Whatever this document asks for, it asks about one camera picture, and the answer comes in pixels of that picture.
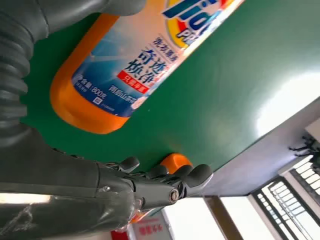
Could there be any red and white banner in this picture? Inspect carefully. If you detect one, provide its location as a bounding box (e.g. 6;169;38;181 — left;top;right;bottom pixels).
111;216;174;240

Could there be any green table mat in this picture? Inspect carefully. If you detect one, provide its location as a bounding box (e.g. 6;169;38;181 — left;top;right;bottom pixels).
20;0;320;200

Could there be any brown pillar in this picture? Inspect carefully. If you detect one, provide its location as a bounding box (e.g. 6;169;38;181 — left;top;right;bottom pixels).
203;196;244;240

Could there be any grey table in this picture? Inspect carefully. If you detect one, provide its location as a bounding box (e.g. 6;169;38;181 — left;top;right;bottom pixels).
197;97;320;199

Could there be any black window grille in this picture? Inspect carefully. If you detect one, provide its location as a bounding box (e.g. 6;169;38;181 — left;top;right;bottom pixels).
251;155;320;240

